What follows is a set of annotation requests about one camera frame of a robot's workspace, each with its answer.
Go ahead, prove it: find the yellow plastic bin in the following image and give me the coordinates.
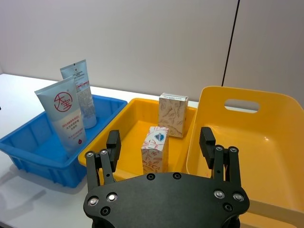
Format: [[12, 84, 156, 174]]
[[77, 97, 198, 182]]

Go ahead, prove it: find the pale tube with small print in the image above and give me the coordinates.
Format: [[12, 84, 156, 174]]
[[59, 58, 97, 129]]

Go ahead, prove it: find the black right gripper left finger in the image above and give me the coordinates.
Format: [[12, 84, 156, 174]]
[[85, 129, 122, 192]]

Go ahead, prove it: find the brown leaf pattern carton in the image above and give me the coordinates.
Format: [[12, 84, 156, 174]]
[[158, 93, 189, 138]]

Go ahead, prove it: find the pale tube with red circle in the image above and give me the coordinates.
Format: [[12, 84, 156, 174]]
[[34, 76, 86, 158]]

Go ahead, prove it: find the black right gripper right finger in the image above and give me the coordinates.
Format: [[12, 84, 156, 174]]
[[199, 126, 243, 189]]

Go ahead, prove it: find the yellow basket with handle slot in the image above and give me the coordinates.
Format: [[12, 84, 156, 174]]
[[186, 85, 304, 228]]

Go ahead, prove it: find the red floral pattern carton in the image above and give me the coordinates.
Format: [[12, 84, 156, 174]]
[[141, 126, 170, 175]]

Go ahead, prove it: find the blue plastic bin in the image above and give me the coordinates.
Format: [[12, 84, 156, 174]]
[[0, 94, 128, 190]]

